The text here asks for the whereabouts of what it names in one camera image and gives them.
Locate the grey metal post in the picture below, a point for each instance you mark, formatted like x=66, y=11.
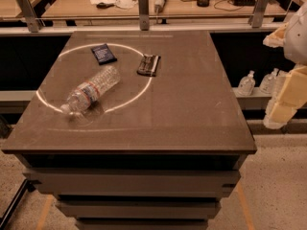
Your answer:
x=144, y=21
x=257, y=16
x=33, y=23

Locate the grey stacked table base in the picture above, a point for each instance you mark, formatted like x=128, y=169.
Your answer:
x=100, y=199

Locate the clear sanitizer bottle right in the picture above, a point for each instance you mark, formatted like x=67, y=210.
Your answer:
x=267, y=82

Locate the grey metal post right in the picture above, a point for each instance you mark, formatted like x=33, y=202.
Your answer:
x=257, y=16

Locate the dark blue flat packet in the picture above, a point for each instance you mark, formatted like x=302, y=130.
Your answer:
x=103, y=54

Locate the clear plastic water bottle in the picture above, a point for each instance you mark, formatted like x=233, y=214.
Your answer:
x=90, y=91

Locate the black rectangular snack bar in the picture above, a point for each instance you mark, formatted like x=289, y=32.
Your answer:
x=148, y=65

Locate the clear sanitizer bottle left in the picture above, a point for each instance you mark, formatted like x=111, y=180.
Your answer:
x=246, y=84

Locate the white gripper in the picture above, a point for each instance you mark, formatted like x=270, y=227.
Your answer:
x=297, y=38

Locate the grey metal post middle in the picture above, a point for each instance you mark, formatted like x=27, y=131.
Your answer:
x=144, y=21

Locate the grey metal post left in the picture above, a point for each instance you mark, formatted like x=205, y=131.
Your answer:
x=33, y=23

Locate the white power tool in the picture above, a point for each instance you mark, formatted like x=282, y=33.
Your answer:
x=159, y=5

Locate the clear sanitizer bottle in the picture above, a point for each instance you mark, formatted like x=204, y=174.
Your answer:
x=267, y=82
x=246, y=84

